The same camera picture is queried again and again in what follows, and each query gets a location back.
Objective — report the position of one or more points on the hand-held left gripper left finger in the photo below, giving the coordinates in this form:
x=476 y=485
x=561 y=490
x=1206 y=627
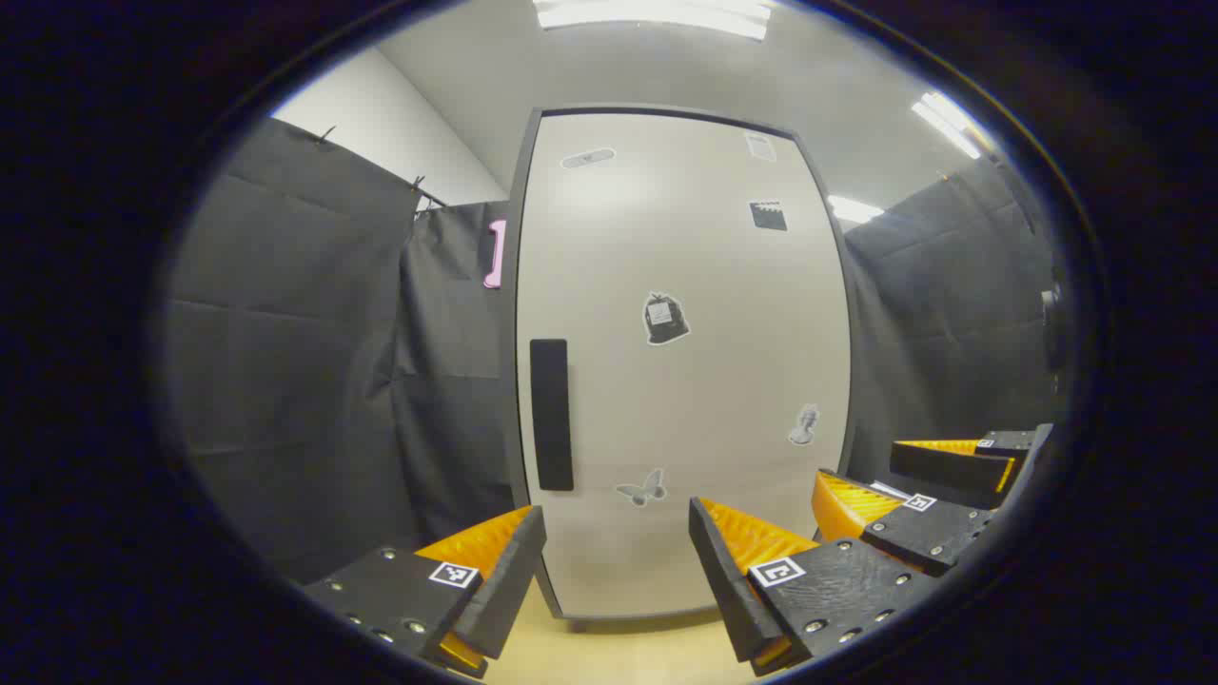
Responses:
x=509 y=580

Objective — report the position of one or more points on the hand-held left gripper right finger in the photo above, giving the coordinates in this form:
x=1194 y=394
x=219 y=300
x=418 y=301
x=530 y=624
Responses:
x=723 y=590

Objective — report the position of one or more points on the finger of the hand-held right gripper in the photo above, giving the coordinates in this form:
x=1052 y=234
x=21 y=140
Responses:
x=928 y=533
x=952 y=468

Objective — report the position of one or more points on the white cabinet door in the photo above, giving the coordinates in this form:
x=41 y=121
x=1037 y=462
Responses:
x=685 y=400

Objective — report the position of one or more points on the grey cabinet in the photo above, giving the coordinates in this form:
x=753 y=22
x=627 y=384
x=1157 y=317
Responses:
x=508 y=381

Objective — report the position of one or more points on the ceiling light panel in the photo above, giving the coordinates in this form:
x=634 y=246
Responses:
x=657 y=17
x=854 y=209
x=947 y=122

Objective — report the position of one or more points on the black backdrop cloth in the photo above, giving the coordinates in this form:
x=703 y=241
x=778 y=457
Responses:
x=285 y=333

